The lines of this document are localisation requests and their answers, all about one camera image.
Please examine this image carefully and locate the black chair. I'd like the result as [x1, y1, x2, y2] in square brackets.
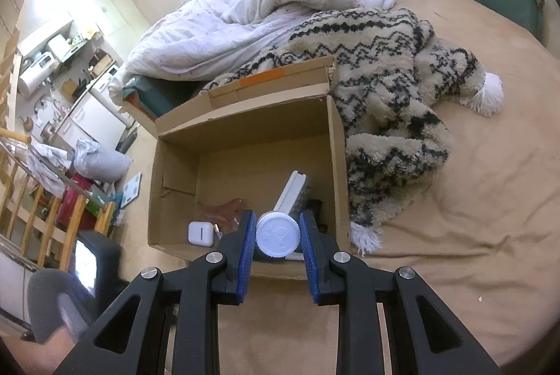
[72, 231, 132, 310]

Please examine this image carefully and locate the wooden railing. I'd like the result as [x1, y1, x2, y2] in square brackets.
[0, 128, 117, 271]

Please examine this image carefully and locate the bottle with white cap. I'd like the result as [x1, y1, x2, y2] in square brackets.
[255, 211, 303, 262]

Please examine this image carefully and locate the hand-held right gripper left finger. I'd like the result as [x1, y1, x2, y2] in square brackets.
[52, 209, 257, 375]

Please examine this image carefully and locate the white cabinet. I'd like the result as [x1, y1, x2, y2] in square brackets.
[57, 73, 132, 153]

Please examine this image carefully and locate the white earbuds case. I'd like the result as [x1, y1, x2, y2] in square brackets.
[188, 221, 216, 247]

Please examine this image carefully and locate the cardboard box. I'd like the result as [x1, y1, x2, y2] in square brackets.
[148, 56, 353, 282]

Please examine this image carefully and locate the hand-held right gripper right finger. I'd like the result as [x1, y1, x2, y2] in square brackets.
[299, 210, 502, 375]

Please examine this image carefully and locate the beige bed sheet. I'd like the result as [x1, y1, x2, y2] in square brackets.
[118, 0, 560, 375]

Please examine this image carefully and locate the patterned fluffy blanket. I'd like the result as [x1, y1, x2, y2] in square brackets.
[192, 7, 505, 257]

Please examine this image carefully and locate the white plastic bag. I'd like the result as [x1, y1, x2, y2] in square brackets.
[72, 139, 134, 183]

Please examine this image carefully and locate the brown translucent hair clip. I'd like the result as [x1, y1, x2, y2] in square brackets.
[199, 197, 246, 233]

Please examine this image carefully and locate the white duvet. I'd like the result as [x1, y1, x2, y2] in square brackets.
[109, 0, 397, 105]

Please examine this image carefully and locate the red bag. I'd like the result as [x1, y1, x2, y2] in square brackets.
[57, 176, 101, 231]

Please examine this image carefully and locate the white cloth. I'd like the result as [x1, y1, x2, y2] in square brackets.
[28, 141, 73, 196]

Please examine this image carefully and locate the white bathroom scale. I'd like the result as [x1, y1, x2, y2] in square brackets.
[120, 171, 143, 210]

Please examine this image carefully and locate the person's leg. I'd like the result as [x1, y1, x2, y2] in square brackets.
[0, 268, 103, 375]

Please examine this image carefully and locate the white power bank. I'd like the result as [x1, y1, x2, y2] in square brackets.
[275, 170, 312, 218]

